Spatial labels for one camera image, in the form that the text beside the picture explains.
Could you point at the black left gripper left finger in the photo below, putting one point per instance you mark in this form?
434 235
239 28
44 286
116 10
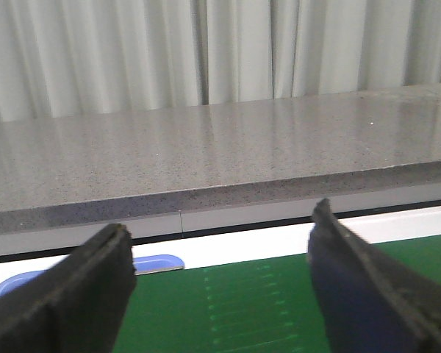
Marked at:
77 305

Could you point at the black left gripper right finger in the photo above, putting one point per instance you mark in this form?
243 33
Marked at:
370 302

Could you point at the blue plastic tray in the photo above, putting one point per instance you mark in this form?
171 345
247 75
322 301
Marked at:
143 265

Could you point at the green conveyor belt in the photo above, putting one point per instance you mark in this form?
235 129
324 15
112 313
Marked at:
265 305

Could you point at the white panel under counter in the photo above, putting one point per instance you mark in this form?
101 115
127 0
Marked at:
50 240

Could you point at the grey speckled stone counter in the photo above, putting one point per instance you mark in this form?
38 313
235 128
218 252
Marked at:
89 168

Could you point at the white pleated curtain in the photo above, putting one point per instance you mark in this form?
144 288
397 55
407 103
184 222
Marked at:
62 58

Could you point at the aluminium conveyor side rail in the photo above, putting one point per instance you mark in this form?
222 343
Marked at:
263 243

